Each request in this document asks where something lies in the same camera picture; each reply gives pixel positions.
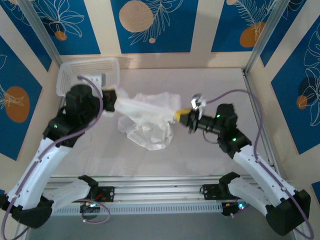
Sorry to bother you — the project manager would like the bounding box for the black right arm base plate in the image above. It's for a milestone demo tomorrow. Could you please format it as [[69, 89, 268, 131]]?
[[201, 183, 226, 201]]

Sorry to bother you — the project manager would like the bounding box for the white perforated plastic basket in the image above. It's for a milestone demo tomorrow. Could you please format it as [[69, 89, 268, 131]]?
[[56, 56, 121, 98]]

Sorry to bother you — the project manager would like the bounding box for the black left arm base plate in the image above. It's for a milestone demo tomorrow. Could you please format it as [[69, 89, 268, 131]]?
[[92, 186, 115, 203]]

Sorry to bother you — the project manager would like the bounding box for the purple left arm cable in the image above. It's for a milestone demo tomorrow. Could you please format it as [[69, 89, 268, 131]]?
[[0, 74, 111, 240]]

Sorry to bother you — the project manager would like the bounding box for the grey slotted cable duct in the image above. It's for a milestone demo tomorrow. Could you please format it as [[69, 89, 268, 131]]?
[[51, 201, 251, 216]]

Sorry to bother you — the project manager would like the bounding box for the aluminium side rail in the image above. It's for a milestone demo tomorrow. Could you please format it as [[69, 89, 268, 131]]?
[[241, 68, 285, 181], [42, 64, 65, 141]]

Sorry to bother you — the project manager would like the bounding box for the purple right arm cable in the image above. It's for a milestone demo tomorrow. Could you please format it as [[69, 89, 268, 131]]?
[[206, 89, 315, 240]]

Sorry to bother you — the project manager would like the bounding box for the aluminium frame post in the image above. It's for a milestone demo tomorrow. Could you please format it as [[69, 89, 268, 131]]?
[[244, 0, 288, 76], [18, 0, 63, 67]]

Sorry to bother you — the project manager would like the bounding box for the aluminium cross rail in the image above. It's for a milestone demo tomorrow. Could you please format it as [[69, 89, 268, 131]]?
[[42, 176, 296, 205]]

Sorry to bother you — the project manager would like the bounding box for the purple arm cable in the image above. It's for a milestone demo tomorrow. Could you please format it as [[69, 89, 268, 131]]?
[[206, 89, 315, 240], [0, 74, 111, 240]]

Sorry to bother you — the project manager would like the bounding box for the white t-shirt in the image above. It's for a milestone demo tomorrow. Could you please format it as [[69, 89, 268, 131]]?
[[113, 91, 183, 151]]

